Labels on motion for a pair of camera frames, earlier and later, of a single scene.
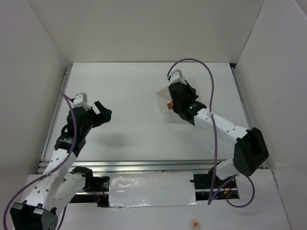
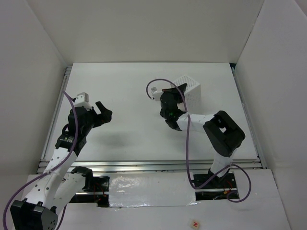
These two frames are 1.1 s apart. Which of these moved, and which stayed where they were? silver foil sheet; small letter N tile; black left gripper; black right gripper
Moved: black right gripper
Stayed: silver foil sheet; black left gripper; small letter N tile
